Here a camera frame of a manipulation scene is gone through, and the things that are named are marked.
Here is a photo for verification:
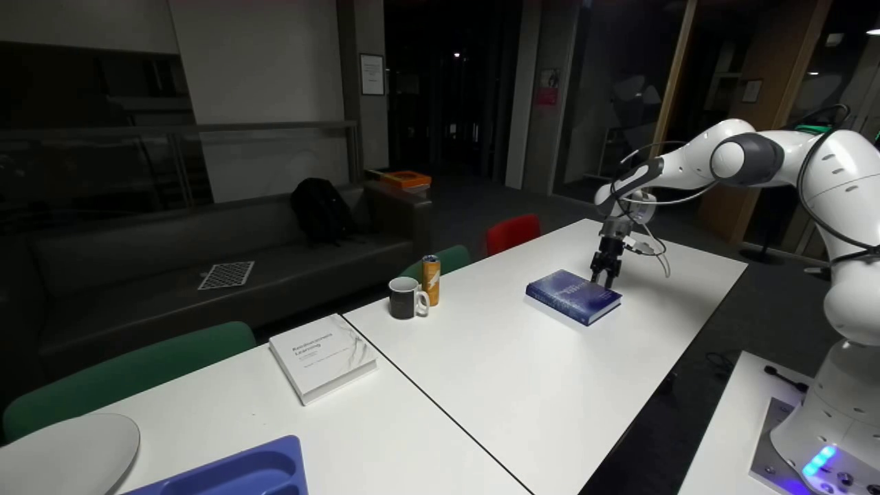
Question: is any large green chair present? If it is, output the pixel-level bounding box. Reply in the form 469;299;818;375
0;320;260;444

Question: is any black marker pen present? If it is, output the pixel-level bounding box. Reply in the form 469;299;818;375
762;363;810;397

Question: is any white book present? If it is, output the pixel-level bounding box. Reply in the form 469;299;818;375
267;312;380;407

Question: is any blue compartment tray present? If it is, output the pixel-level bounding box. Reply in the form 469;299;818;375
120;431;314;495

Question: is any red chair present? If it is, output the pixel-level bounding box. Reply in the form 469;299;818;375
480;213;543;259

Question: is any bin with orange lid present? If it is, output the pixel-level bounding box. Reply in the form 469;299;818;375
362;167;433;243

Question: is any black mug with white handle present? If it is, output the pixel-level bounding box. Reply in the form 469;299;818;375
384;276;432;323

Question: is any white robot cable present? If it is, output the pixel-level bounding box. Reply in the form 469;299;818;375
624;229;672;280

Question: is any dark grey sofa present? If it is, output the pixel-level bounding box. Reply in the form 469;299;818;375
0;187;422;387

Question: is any white round plate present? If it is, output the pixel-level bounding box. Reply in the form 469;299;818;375
0;409;146;495

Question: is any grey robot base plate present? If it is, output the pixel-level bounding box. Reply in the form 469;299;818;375
748;393;880;495

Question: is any red wall sign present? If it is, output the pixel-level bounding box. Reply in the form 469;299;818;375
534;70;562;116

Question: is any small green chair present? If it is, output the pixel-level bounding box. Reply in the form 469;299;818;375
397;243;474;284

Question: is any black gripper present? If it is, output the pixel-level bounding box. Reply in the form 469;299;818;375
589;235;633;291

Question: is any orange drink can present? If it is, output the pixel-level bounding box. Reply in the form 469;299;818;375
417;254;441;308

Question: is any blue hardcover book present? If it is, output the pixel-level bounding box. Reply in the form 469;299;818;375
521;266;624;330

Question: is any framed paper wall notice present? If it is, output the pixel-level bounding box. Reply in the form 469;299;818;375
358;53;386;100

